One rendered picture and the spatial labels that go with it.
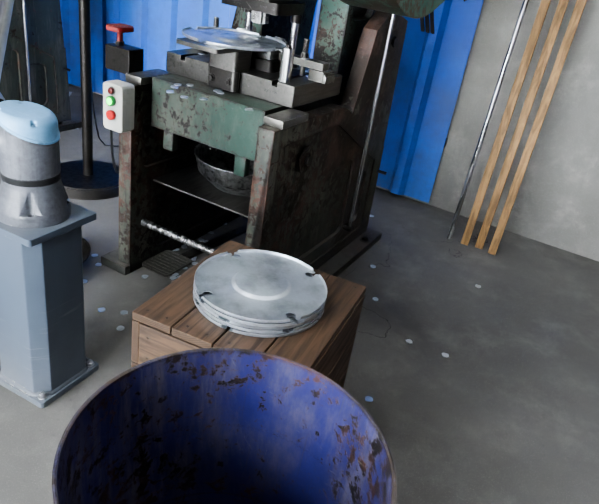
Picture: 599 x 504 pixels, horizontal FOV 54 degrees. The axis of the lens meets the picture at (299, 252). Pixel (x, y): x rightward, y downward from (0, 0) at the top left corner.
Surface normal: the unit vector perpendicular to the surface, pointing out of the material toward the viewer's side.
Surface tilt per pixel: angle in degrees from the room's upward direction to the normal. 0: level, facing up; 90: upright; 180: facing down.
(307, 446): 88
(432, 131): 90
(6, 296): 90
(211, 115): 90
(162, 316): 0
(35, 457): 0
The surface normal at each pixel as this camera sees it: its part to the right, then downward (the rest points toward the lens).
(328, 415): -0.68, 0.22
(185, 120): -0.49, 0.35
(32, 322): 0.29, 0.49
